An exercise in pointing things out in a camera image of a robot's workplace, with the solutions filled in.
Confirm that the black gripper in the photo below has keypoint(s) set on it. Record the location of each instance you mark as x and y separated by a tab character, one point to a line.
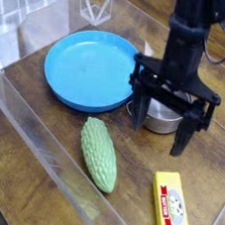
193	99

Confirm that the yellow butter brick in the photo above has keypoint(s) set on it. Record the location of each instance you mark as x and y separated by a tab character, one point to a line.
169	199

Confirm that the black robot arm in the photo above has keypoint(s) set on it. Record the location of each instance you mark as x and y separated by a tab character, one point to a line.
173	79

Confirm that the blue round tray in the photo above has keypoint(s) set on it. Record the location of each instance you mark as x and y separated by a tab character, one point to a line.
90	71

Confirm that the small steel pot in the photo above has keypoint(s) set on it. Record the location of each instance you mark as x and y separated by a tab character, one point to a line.
160	118

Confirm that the green bitter gourd toy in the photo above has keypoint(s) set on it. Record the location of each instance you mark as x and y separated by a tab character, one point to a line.
99	153

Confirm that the clear acrylic enclosure wall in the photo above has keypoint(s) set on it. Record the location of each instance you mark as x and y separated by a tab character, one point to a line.
88	202

